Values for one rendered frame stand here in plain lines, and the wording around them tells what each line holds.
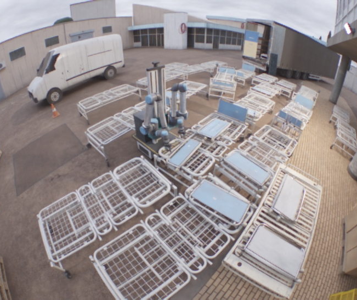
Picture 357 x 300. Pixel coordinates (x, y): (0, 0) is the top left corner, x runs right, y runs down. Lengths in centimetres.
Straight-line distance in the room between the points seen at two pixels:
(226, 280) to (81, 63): 915
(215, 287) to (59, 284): 215
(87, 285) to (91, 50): 890
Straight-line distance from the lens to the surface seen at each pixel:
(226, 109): 398
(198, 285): 236
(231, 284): 246
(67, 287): 280
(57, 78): 845
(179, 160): 262
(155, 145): 327
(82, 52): 892
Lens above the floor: 235
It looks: 40 degrees down
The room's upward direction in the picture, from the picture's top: straight up
